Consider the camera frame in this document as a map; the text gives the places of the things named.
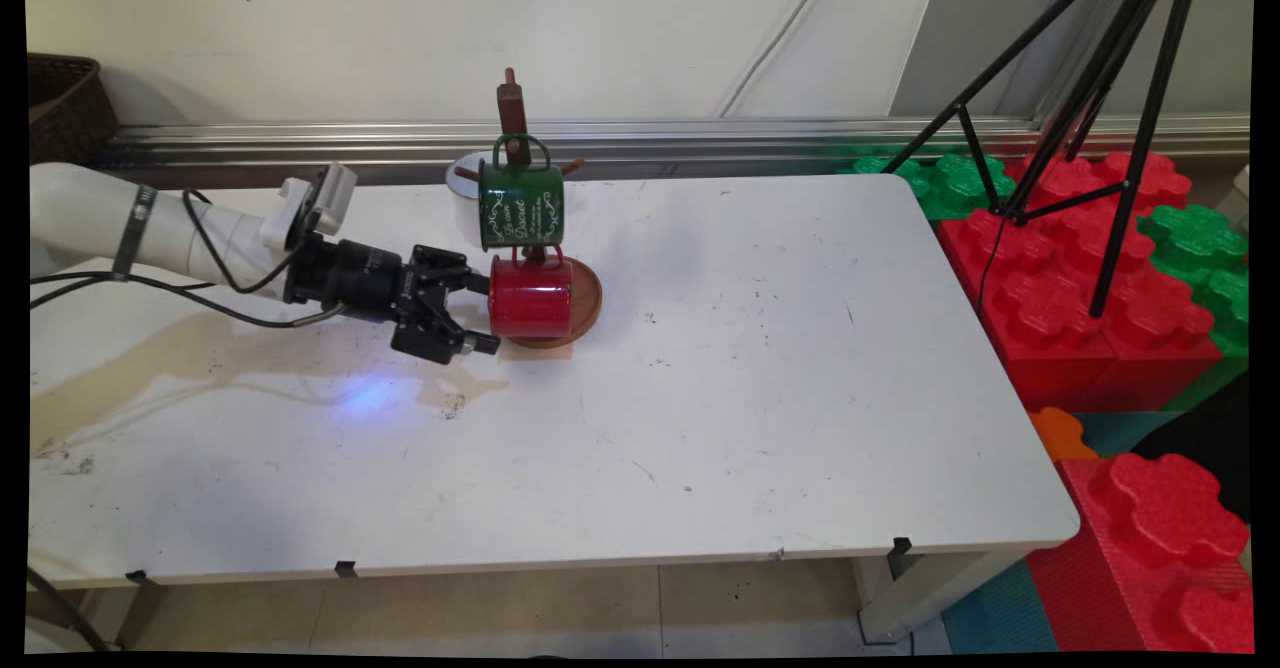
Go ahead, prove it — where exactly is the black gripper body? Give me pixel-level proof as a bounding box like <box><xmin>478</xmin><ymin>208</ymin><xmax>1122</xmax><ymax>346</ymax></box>
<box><xmin>284</xmin><ymin>233</ymin><xmax>443</xmax><ymax>326</ymax></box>

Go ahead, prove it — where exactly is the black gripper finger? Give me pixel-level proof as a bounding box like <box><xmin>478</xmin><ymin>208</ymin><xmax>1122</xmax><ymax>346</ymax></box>
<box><xmin>391</xmin><ymin>298</ymin><xmax>501</xmax><ymax>367</ymax></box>
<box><xmin>412</xmin><ymin>245</ymin><xmax>492</xmax><ymax>296</ymax></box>

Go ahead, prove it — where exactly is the red enamel mug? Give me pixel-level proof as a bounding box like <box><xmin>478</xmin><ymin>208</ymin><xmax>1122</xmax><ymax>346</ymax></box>
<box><xmin>487</xmin><ymin>244</ymin><xmax>575</xmax><ymax>341</ymax></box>

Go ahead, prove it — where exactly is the green enamel mug white lettering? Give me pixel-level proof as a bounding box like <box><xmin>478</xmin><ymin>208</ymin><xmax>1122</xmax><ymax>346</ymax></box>
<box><xmin>477</xmin><ymin>133</ymin><xmax>567</xmax><ymax>253</ymax></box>

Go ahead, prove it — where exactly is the brown wooden mug tree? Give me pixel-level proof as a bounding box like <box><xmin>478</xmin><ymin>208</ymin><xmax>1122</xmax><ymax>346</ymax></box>
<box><xmin>455</xmin><ymin>68</ymin><xmax>605</xmax><ymax>351</ymax></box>

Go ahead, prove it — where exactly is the grey clamp band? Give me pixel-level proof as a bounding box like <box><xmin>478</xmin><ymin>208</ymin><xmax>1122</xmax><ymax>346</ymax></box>
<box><xmin>111</xmin><ymin>184</ymin><xmax>159</xmax><ymax>280</ymax></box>

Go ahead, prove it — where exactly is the dark brown wicker basket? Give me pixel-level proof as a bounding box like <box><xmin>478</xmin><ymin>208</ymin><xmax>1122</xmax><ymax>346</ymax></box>
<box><xmin>28</xmin><ymin>53</ymin><xmax>122</xmax><ymax>168</ymax></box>

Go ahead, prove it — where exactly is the green foam block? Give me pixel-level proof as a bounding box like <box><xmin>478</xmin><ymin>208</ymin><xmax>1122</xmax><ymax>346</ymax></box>
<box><xmin>838</xmin><ymin>153</ymin><xmax>1018</xmax><ymax>222</ymax></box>
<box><xmin>1138</xmin><ymin>204</ymin><xmax>1251</xmax><ymax>412</ymax></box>

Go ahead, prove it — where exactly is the white table leg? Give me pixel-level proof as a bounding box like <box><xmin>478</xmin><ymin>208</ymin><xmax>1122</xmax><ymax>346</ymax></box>
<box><xmin>850</xmin><ymin>548</ymin><xmax>1031</xmax><ymax>646</ymax></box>

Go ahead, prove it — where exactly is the large red foam block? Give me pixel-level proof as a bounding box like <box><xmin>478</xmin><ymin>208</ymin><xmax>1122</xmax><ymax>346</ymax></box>
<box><xmin>938</xmin><ymin>151</ymin><xmax>1224</xmax><ymax>412</ymax></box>

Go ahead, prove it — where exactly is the teal foam floor mat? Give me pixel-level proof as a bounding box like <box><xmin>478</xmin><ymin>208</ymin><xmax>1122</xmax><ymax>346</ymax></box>
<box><xmin>1075</xmin><ymin>410</ymin><xmax>1187</xmax><ymax>460</ymax></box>
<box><xmin>940</xmin><ymin>558</ymin><xmax>1060</xmax><ymax>654</ymax></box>

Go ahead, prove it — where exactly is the orange foam block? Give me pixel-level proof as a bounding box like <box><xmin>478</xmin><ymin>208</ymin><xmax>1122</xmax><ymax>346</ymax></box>
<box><xmin>1029</xmin><ymin>407</ymin><xmax>1099</xmax><ymax>463</ymax></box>

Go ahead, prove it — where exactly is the black tripod stand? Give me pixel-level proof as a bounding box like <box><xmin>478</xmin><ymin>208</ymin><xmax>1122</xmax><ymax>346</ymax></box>
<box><xmin>880</xmin><ymin>0</ymin><xmax>1204</xmax><ymax>320</ymax></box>

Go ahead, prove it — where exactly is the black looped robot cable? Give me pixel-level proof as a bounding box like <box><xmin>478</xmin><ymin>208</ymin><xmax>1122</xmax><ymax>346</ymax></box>
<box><xmin>182</xmin><ymin>188</ymin><xmax>303</xmax><ymax>296</ymax></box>

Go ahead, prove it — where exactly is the long black robot cable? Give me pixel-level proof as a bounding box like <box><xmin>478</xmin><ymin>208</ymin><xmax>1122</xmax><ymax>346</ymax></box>
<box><xmin>30</xmin><ymin>270</ymin><xmax>351</xmax><ymax>330</ymax></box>

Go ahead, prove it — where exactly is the aluminium window rail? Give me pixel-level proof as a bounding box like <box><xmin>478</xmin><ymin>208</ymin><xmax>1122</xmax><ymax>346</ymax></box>
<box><xmin>95</xmin><ymin>115</ymin><xmax>1251</xmax><ymax>190</ymax></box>

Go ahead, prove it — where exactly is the white wall cable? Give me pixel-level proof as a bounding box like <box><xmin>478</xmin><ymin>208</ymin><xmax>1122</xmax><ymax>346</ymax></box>
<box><xmin>717</xmin><ymin>0</ymin><xmax>837</xmax><ymax>120</ymax></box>

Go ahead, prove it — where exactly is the thin black tripod cable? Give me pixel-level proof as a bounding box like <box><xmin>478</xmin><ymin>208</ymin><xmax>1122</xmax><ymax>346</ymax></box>
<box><xmin>974</xmin><ymin>210</ymin><xmax>1007</xmax><ymax>334</ymax></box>

